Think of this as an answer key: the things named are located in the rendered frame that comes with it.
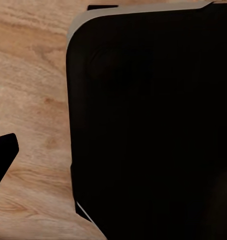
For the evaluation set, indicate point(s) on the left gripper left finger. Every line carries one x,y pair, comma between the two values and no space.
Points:
9,149

